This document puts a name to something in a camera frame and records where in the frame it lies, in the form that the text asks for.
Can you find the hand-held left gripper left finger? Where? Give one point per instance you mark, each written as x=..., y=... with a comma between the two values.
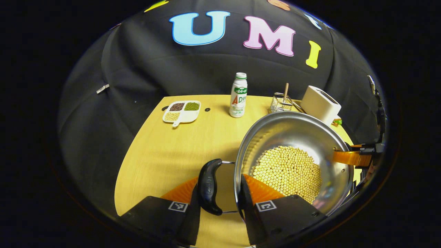
x=193, y=224

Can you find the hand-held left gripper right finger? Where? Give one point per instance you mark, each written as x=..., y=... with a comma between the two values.
x=249, y=220

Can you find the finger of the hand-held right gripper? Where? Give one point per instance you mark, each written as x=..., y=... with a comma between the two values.
x=351, y=157

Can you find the pile of yellow soybeans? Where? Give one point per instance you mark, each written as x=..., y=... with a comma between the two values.
x=286, y=172

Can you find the white toaster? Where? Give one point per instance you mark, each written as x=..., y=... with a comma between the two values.
x=318, y=103

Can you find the wooden stick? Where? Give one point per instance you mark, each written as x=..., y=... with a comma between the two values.
x=286, y=91

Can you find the white divided sample dish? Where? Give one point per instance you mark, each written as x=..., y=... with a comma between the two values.
x=187, y=115

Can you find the white drink bottle green label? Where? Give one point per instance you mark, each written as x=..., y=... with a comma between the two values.
x=238, y=100

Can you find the silver metal clip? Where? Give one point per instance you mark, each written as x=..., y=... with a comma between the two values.
x=102, y=88

